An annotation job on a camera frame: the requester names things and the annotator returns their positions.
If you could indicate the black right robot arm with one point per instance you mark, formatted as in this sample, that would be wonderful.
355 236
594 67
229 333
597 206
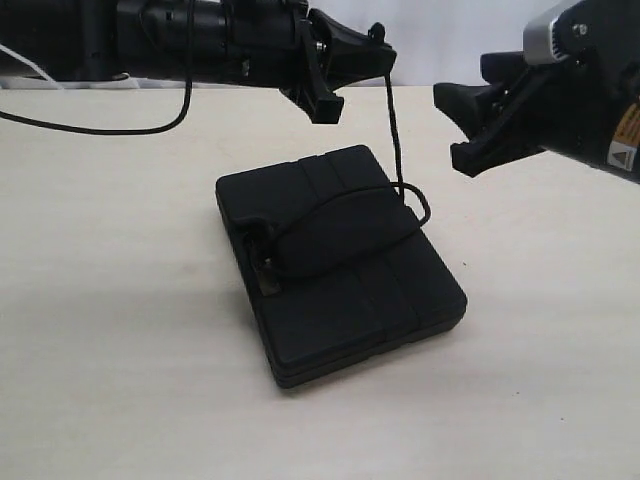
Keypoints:
571 89

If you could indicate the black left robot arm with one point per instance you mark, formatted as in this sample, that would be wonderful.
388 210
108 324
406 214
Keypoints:
83 41

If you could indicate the white cable tie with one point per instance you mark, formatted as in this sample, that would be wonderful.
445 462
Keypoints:
45 76

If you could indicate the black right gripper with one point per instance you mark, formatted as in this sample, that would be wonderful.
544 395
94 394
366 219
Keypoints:
585 107

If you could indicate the black plastic carry case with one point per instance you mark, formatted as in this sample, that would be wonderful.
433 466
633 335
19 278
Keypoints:
336 266

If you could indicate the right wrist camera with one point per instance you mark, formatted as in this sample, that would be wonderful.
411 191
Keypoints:
539 39

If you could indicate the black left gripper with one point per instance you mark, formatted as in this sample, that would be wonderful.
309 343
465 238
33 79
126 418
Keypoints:
283 45

